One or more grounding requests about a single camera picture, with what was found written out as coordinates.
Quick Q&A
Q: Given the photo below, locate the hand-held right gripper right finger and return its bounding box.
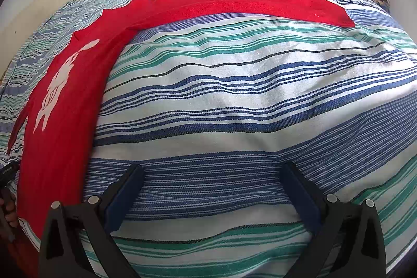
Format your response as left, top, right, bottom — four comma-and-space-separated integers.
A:
281, 162, 387, 278

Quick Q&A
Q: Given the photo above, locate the person's left hand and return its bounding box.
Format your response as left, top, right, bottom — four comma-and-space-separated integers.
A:
4, 191, 19, 228

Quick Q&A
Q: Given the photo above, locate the red sweater with white print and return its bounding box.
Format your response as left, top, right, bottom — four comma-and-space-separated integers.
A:
7, 0, 355, 241

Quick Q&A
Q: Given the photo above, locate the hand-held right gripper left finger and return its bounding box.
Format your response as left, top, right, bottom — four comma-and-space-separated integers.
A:
38, 164, 144, 278

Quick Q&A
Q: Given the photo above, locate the beige headboard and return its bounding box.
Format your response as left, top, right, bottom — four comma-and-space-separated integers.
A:
0, 0, 70, 77

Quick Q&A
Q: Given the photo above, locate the striped bed cover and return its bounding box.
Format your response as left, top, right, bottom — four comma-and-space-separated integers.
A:
0, 0, 417, 278

